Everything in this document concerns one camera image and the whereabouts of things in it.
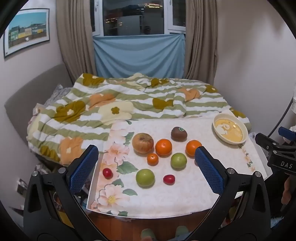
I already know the window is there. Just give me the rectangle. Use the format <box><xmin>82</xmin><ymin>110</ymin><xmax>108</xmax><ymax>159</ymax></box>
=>
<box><xmin>90</xmin><ymin>0</ymin><xmax>186</xmax><ymax>36</ymax></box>

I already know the person's right hand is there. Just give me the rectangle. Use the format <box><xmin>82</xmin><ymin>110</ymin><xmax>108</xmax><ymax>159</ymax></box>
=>
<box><xmin>281</xmin><ymin>176</ymin><xmax>293</xmax><ymax>205</ymax></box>

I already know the beige curtain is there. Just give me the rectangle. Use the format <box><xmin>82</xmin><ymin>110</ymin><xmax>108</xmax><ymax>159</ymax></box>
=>
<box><xmin>55</xmin><ymin>0</ymin><xmax>96</xmax><ymax>85</ymax></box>
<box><xmin>184</xmin><ymin>0</ymin><xmax>219</xmax><ymax>84</ymax></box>

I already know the small tangerine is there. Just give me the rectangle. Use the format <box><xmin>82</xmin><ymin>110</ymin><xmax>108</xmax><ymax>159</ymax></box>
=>
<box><xmin>147</xmin><ymin>153</ymin><xmax>159</xmax><ymax>166</ymax></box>

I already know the black cable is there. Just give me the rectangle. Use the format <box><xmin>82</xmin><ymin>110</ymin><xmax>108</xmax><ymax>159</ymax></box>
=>
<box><xmin>268</xmin><ymin>97</ymin><xmax>292</xmax><ymax>137</ymax></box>

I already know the floral tablecloth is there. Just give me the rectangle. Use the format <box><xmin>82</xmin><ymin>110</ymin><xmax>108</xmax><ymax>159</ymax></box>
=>
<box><xmin>89</xmin><ymin>110</ymin><xmax>266</xmax><ymax>217</ymax></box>

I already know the person's right foot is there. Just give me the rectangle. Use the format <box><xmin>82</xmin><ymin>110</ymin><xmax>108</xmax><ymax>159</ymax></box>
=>
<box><xmin>175</xmin><ymin>226</ymin><xmax>190</xmax><ymax>239</ymax></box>

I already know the framed wall poster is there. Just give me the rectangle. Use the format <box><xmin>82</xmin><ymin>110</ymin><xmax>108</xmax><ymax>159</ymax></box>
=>
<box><xmin>3</xmin><ymin>9</ymin><xmax>50</xmax><ymax>58</ymax></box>

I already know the blue hanging cloth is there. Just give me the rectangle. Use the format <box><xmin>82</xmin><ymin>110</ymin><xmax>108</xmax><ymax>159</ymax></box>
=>
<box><xmin>92</xmin><ymin>34</ymin><xmax>186</xmax><ymax>79</ymax></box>

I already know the person's left foot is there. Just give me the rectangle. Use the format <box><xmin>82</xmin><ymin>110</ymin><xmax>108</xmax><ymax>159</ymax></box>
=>
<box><xmin>141</xmin><ymin>229</ymin><xmax>156</xmax><ymax>241</ymax></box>

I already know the large orange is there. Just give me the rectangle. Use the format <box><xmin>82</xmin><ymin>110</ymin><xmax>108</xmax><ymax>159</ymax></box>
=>
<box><xmin>185</xmin><ymin>140</ymin><xmax>203</xmax><ymax>157</ymax></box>
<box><xmin>155</xmin><ymin>138</ymin><xmax>173</xmax><ymax>157</ymax></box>

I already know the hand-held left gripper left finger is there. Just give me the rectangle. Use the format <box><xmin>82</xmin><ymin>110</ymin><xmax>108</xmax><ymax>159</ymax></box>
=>
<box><xmin>23</xmin><ymin>145</ymin><xmax>104</xmax><ymax>241</ymax></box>

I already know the brown kiwi with sticker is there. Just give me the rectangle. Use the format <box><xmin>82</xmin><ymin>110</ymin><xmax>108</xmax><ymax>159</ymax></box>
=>
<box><xmin>171</xmin><ymin>127</ymin><xmax>188</xmax><ymax>142</ymax></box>

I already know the grey patterned pillow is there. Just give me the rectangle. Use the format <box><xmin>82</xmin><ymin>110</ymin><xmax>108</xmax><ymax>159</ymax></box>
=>
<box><xmin>43</xmin><ymin>84</ymin><xmax>71</xmax><ymax>106</ymax></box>

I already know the white garment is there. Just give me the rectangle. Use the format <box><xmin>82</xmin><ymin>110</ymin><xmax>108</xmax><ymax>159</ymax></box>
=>
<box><xmin>290</xmin><ymin>96</ymin><xmax>296</xmax><ymax>133</ymax></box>

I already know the cream plate with yellow print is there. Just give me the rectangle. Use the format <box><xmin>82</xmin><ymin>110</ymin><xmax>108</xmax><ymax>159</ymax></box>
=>
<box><xmin>213</xmin><ymin>113</ymin><xmax>248</xmax><ymax>145</ymax></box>

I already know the large brownish apple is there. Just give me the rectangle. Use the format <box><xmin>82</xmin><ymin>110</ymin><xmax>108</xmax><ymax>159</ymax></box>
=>
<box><xmin>132</xmin><ymin>133</ymin><xmax>154</xmax><ymax>154</ymax></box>

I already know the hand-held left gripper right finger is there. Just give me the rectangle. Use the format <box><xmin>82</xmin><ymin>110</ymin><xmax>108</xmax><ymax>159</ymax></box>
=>
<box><xmin>192</xmin><ymin>146</ymin><xmax>271</xmax><ymax>241</ymax></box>

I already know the green striped floral blanket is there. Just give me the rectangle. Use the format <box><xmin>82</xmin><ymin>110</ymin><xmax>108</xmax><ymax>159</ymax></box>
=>
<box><xmin>26</xmin><ymin>72</ymin><xmax>251</xmax><ymax>166</ymax></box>

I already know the grey bed headboard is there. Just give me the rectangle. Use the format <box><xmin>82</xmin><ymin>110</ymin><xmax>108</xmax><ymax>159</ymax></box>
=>
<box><xmin>4</xmin><ymin>64</ymin><xmax>73</xmax><ymax>130</ymax></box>

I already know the person's foot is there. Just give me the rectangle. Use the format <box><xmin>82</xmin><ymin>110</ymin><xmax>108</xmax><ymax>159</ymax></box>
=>
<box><xmin>141</xmin><ymin>229</ymin><xmax>156</xmax><ymax>241</ymax></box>
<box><xmin>175</xmin><ymin>226</ymin><xmax>190</xmax><ymax>239</ymax></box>

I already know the green round fruit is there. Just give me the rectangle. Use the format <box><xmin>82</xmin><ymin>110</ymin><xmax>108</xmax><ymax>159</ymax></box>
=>
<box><xmin>171</xmin><ymin>152</ymin><xmax>187</xmax><ymax>169</ymax></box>
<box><xmin>136</xmin><ymin>169</ymin><xmax>155</xmax><ymax>188</ymax></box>

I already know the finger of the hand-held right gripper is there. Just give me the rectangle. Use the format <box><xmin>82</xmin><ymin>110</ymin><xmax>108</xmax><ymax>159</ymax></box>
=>
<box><xmin>255</xmin><ymin>133</ymin><xmax>286</xmax><ymax>152</ymax></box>
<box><xmin>278</xmin><ymin>126</ymin><xmax>296</xmax><ymax>143</ymax></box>

